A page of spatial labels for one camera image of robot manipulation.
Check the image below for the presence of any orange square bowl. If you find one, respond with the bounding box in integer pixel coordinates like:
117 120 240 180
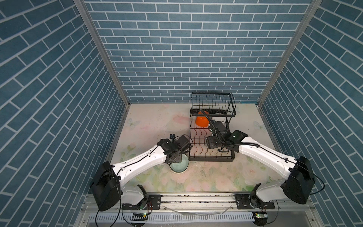
195 111 209 128

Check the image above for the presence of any green ringed bowl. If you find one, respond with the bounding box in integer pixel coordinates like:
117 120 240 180
169 154 189 174

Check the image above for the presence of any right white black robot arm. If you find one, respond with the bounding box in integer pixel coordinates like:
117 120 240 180
206 120 318 209

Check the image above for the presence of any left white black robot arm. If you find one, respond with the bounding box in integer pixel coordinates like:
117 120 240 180
90 135 192 211

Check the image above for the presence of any black wire dish rack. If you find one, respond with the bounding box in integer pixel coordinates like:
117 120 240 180
188 91 236 162

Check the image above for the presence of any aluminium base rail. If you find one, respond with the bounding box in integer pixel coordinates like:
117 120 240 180
75 192 323 227

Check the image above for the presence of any white slotted cable duct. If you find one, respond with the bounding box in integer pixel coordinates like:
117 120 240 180
87 212 255 224

